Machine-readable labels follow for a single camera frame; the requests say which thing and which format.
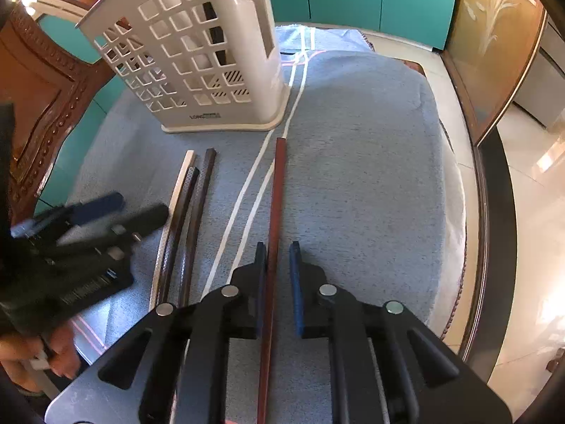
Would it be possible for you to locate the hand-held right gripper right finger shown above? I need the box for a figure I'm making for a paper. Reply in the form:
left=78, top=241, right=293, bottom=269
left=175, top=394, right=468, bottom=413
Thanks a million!
left=289, top=242, right=515, bottom=424

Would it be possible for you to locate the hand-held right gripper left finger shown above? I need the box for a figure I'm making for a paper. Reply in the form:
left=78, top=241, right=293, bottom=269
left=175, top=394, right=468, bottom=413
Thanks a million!
left=44, top=242, right=269, bottom=424

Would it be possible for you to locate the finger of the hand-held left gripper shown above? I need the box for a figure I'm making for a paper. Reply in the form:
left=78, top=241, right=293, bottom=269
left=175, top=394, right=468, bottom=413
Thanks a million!
left=11, top=191, right=126, bottom=240
left=99, top=203, right=171, bottom=248

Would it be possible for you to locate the red-brown chopstick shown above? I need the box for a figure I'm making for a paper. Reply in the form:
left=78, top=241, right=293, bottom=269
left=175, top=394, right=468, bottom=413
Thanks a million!
left=257, top=138, right=287, bottom=424

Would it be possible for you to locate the white plastic utensil basket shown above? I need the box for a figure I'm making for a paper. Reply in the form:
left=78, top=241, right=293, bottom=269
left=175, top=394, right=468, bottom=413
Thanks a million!
left=75, top=0, right=292, bottom=134

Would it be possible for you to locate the person's left hand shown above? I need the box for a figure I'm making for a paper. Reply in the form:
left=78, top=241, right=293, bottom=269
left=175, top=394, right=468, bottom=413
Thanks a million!
left=0, top=324, right=83, bottom=393

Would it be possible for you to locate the blue striped towel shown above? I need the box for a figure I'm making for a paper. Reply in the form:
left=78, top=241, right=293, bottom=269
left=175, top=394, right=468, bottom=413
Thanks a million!
left=62, top=24, right=466, bottom=424

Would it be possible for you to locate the teal base cabinet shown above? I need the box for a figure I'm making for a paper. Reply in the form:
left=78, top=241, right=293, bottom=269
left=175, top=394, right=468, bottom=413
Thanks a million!
left=265, top=0, right=460, bottom=51

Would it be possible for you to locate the etched glass sliding door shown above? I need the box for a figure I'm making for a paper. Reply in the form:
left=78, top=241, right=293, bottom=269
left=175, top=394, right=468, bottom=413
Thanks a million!
left=441, top=0, right=550, bottom=146

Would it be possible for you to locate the grey refrigerator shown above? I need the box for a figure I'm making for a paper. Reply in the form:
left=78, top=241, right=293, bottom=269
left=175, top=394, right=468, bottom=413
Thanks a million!
left=512, top=9, right=565, bottom=130

